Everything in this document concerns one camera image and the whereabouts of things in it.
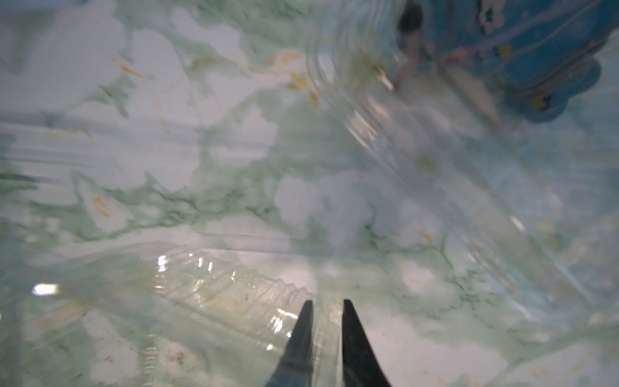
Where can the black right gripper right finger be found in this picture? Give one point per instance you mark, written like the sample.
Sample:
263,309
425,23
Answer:
360,365

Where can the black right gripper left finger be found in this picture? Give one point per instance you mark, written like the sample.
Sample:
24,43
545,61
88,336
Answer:
296,366

